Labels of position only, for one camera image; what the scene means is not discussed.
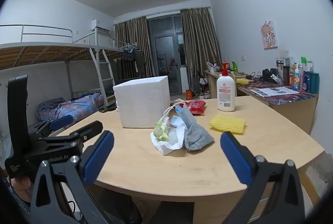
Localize yellow sponge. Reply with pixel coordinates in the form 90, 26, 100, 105
209, 115, 246, 134

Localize white bunk bed ladder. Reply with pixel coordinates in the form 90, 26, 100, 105
90, 48, 116, 113

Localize teal bottle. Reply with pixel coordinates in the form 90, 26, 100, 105
309, 72, 320, 94

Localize glass balcony door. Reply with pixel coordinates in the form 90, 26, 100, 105
147, 14, 186, 95

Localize blue patterned blanket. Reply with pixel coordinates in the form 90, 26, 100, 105
36, 92, 104, 121

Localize person's left hand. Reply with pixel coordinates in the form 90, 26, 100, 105
12, 176, 33, 204

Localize grey sock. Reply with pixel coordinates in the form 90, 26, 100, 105
183, 120, 214, 152

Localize dark thermos flask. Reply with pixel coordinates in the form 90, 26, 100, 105
276, 59, 284, 79

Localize desk with patterned mat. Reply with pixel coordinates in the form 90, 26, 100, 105
235, 78, 319, 133

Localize brown curtain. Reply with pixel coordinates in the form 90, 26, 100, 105
114, 16, 154, 79
180, 7, 221, 84

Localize light blue face mask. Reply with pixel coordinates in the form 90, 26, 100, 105
169, 116, 186, 133

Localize white lotion pump bottle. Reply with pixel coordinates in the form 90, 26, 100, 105
217, 63, 237, 112

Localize printed paper sheets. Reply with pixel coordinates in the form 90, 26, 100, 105
251, 86, 299, 97

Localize red wet wipes packet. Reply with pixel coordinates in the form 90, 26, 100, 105
185, 100, 207, 115

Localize metal bunk bed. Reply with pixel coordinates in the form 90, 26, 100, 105
0, 24, 138, 133

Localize white air conditioner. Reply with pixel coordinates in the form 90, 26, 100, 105
91, 19, 110, 32

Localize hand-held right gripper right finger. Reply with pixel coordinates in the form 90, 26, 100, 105
220, 131, 306, 224

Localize hanging dark clothes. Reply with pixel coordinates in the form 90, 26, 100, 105
122, 48, 145, 76

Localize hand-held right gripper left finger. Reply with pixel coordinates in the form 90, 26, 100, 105
29, 131, 115, 224

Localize green white plastic bag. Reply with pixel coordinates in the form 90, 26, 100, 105
154, 116, 171, 141

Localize white foam box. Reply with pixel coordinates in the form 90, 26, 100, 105
113, 75, 171, 129

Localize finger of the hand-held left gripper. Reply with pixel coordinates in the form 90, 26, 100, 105
29, 115, 75, 137
39, 121, 104, 148

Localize black headphones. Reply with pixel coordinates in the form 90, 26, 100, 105
261, 68, 279, 84

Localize pink cartoon wall poster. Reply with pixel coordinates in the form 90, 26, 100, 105
260, 21, 278, 49

